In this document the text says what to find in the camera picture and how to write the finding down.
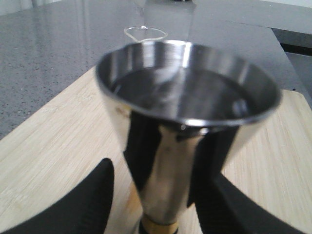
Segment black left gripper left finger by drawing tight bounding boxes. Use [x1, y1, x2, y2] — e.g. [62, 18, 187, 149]
[5, 158, 114, 234]

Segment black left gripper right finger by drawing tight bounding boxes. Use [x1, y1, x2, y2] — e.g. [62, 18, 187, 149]
[195, 174, 302, 234]

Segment steel double jigger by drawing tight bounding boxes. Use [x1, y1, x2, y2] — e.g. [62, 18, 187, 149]
[96, 40, 282, 234]

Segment glass beaker with liquid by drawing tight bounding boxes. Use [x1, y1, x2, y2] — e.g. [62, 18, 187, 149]
[124, 25, 168, 43]

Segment wooden cutting board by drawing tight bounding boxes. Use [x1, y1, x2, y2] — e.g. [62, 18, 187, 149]
[0, 69, 312, 234]

